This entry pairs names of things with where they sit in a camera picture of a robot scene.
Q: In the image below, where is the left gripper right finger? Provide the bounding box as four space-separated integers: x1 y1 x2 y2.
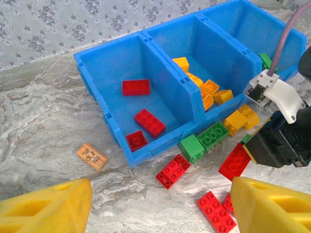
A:
230 176 311 233

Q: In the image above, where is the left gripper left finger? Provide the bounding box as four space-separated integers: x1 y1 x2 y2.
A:
0 178 93 233

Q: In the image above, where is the small red lego brick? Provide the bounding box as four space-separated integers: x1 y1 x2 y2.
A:
125 130 148 152
222 191 235 216

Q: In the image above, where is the long red lego brick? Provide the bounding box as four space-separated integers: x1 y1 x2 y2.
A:
195 191 238 233

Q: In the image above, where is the orange lego brick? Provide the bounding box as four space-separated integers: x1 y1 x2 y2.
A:
200 79 221 96
172 57 190 73
213 89 234 105
223 110 247 136
200 91 214 111

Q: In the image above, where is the yellow lego brick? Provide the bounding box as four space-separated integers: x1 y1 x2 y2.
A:
238 104 260 129
186 72 204 87

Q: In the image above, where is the small green lego brick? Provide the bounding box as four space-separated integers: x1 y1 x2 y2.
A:
240 133 253 145

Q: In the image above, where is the flat green lego brick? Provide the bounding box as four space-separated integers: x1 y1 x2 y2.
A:
196 121 230 152

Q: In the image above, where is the printed flat tile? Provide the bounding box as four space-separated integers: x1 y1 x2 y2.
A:
76 143 108 172

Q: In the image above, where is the tall green lego brick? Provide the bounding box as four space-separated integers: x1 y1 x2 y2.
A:
178 134 205 164

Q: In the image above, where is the blue plastic bin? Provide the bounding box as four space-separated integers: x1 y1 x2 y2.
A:
73 33 202 169
198 0 307 82
140 13 263 119

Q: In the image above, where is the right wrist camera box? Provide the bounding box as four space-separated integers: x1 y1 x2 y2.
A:
242 69 307 124

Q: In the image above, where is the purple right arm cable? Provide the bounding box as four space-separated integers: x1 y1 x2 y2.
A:
268 0 311 73

